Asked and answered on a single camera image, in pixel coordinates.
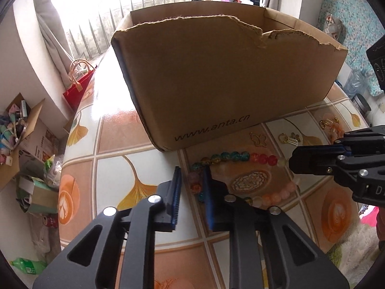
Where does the green plastic bottle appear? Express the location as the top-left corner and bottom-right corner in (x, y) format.
(10, 257), (48, 275)

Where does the red gift bag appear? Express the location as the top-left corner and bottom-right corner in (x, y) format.
(62, 59), (97, 109)

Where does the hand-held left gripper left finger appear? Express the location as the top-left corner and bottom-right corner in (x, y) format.
(32, 166), (183, 289)

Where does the grey curtain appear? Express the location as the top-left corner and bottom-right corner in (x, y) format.
(31, 0), (76, 88)

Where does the clear plastic bottle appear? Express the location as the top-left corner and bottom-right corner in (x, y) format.
(342, 69), (369, 99)

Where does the green paper carton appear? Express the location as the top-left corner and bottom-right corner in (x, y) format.
(17, 175), (60, 215)

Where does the floral teal cloth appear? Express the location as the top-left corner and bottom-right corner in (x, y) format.
(317, 0), (385, 97)

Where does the red drink can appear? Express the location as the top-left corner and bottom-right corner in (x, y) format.
(42, 214), (59, 228)

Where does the gold charm cluster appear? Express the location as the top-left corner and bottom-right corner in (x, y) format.
(319, 117), (340, 131)

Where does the white fluffy blanket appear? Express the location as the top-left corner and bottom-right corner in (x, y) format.
(329, 221), (384, 279)

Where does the open cardboard box with clutter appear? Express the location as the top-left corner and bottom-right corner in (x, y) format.
(0, 93), (65, 189)

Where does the gold butterfly outline pendant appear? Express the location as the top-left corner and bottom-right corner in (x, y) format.
(249, 131), (269, 149)

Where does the brown cardboard box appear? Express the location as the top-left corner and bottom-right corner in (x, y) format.
(111, 1), (349, 152)

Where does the grey round tin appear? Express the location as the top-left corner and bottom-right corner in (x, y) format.
(351, 94), (372, 118)

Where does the window railing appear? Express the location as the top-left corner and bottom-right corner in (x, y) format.
(64, 0), (196, 59)

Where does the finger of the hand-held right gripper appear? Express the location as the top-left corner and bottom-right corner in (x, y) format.
(333, 126), (385, 157)
(288, 144), (385, 187)

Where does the multicolour glass bead bracelet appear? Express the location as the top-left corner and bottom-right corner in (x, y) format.
(188, 150), (301, 208)

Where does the white plastic bag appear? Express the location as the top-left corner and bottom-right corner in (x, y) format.
(45, 153), (65, 188)

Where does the pink printed cloth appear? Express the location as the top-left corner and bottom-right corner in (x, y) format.
(359, 205), (380, 227)

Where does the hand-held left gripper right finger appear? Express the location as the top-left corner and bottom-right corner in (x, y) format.
(203, 167), (351, 289)

